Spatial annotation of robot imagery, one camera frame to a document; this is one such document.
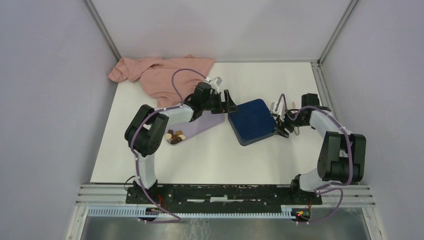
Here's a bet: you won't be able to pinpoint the dark blue box lid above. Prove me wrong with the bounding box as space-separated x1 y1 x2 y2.
228 98 276 147

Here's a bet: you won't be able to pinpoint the pink cloth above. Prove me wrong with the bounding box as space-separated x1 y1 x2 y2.
107 54 215 108

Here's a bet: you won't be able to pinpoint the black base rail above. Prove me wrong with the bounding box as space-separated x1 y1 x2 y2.
125 183 323 215

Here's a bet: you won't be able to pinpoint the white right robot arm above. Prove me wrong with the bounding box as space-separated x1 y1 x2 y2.
270 93 367 204

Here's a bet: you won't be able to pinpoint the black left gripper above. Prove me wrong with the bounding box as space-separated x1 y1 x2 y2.
201 90 239 115

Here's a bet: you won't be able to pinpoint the lilac plastic tray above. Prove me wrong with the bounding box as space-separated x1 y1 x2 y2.
164 111 225 146

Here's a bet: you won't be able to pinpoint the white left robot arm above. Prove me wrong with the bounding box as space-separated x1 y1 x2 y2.
124 82 238 204

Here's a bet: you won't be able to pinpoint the pink handled metal tongs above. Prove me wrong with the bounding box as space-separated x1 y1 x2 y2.
290 101 300 136

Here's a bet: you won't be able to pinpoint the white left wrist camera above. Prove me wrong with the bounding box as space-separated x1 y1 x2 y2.
204 77 222 94

